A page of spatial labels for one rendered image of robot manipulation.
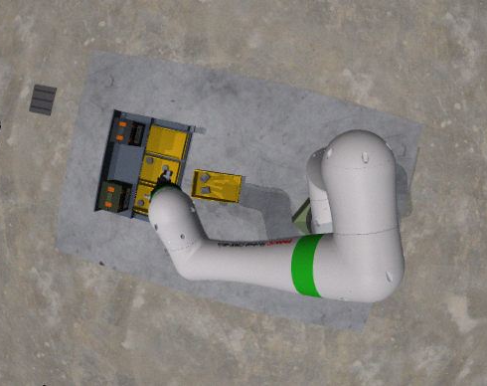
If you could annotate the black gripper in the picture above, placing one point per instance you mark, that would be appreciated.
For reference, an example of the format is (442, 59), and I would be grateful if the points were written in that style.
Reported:
(165, 176)

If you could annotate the dark blue-grey metal shelf rack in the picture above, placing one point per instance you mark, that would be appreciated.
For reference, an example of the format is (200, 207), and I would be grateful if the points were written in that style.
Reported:
(124, 162)

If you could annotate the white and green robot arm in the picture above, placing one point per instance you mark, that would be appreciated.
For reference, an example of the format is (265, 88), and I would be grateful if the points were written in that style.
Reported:
(360, 260)

